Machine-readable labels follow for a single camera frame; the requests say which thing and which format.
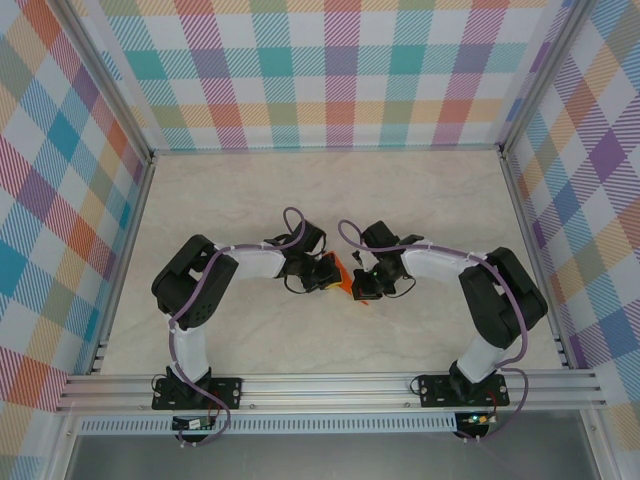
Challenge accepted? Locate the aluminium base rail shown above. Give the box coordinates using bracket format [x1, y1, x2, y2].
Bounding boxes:
[55, 370, 609, 414]

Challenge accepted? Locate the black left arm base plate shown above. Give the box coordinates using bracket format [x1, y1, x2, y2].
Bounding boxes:
[152, 377, 245, 410]

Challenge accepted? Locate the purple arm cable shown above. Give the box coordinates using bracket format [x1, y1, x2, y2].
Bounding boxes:
[167, 207, 307, 448]
[338, 218, 532, 444]

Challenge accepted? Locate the aluminium frame post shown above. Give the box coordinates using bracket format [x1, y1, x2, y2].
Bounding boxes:
[499, 0, 591, 156]
[52, 0, 156, 161]

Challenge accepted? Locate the black round cable mount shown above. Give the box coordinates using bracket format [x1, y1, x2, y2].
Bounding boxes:
[452, 424, 489, 442]
[174, 428, 214, 449]

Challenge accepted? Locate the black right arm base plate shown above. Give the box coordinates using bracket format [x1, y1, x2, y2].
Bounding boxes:
[417, 374, 510, 409]

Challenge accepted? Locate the aluminium frame rail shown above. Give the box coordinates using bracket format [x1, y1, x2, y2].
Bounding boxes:
[87, 154, 157, 377]
[499, 149, 572, 371]
[149, 143, 506, 156]

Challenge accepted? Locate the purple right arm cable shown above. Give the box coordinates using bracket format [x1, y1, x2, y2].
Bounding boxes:
[338, 218, 532, 444]

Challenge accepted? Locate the black camera cable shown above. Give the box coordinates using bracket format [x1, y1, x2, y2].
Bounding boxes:
[282, 273, 309, 297]
[383, 273, 418, 297]

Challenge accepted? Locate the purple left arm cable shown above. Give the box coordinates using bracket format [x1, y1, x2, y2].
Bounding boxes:
[167, 207, 307, 448]

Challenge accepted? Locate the black right camera cable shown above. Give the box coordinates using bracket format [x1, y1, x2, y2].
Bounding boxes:
[383, 273, 418, 297]

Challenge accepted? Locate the black left camera cable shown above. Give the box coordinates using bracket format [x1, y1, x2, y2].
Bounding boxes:
[282, 273, 309, 297]

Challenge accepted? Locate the slotted grey cable duct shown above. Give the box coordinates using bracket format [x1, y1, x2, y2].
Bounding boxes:
[79, 417, 459, 435]

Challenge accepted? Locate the orange square paper sheet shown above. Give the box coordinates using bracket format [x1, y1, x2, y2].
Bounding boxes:
[327, 252, 372, 306]

